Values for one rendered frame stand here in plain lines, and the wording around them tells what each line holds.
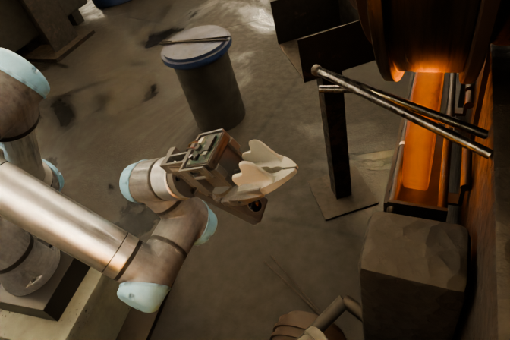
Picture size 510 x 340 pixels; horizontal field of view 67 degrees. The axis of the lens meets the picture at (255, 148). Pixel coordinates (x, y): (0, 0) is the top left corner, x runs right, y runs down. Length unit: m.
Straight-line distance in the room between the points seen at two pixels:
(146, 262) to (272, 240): 0.79
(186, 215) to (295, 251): 0.71
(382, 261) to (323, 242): 0.97
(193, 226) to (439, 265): 0.44
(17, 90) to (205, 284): 0.89
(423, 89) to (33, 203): 0.58
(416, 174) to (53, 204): 0.54
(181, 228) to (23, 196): 0.25
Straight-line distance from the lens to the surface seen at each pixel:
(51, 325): 1.19
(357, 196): 1.48
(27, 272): 1.16
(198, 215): 0.73
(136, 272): 0.68
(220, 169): 0.53
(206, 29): 1.84
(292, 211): 1.47
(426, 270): 0.41
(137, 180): 0.68
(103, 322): 1.34
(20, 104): 0.76
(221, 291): 1.36
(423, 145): 0.53
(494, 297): 0.33
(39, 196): 0.69
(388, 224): 0.44
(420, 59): 0.35
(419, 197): 0.64
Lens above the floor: 1.15
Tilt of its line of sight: 41 degrees down
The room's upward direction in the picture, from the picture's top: 17 degrees counter-clockwise
